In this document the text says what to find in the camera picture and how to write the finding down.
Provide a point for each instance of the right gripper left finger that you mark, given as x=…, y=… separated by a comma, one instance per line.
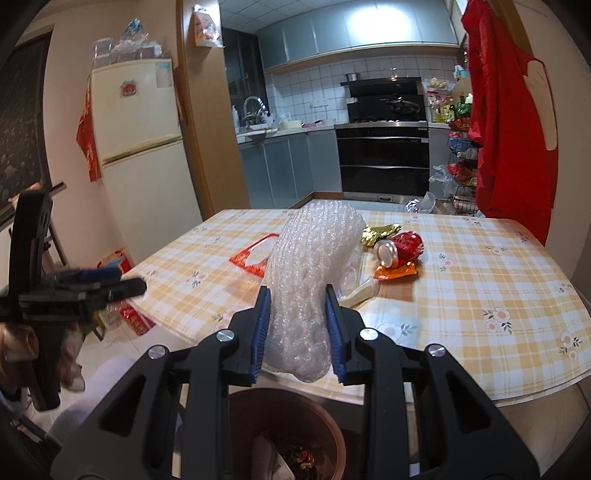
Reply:
x=171, y=402

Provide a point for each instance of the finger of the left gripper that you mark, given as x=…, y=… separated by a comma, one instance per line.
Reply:
x=83, y=276
x=99, y=294

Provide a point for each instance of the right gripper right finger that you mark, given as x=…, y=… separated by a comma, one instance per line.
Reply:
x=461, y=433

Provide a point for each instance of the red tissue packet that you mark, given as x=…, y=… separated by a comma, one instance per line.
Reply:
x=254, y=259

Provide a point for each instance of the orange snack wrapper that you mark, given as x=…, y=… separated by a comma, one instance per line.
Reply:
x=384, y=274

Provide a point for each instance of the clear plastic wrapper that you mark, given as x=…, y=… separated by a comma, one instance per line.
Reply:
x=352, y=289

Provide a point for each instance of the crushed red soda can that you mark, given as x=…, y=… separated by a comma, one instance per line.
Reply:
x=399, y=249

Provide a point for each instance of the bubble wrap bundle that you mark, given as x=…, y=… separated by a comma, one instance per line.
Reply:
x=311, y=253

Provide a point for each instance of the brown trash bin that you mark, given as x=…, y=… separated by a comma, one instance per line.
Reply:
x=303, y=432

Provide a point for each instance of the grey lower kitchen cabinets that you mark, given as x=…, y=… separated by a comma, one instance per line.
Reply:
x=286, y=170

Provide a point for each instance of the grey kitchen cabinets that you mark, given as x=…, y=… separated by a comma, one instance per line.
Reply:
x=356, y=25
x=286, y=170

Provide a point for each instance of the chrome kitchen faucet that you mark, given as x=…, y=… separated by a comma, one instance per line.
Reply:
x=255, y=111

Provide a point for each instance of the grey upper kitchen cabinets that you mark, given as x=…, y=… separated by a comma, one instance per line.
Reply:
x=356, y=25

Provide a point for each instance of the person left hand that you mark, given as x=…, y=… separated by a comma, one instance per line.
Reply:
x=54, y=351

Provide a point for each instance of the red box on floor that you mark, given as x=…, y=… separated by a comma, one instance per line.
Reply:
x=139, y=324

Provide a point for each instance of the cream white refrigerator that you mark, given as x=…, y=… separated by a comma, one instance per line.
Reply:
x=141, y=155

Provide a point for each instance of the red hanging decoration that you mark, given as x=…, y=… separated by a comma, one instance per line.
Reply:
x=85, y=137

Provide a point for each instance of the yellow plaid tablecloth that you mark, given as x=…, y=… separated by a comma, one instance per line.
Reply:
x=486, y=289

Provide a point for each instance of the gold foil wrapper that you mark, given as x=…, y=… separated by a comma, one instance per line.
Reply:
x=373, y=234

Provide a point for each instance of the black oven range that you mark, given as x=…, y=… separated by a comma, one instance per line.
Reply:
x=384, y=161

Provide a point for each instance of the red apron hanging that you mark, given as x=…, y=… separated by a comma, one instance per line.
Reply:
x=513, y=120

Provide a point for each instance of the black range hood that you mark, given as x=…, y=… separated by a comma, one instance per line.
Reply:
x=400, y=99

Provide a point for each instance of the wire storage rack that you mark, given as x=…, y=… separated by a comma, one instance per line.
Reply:
x=462, y=167

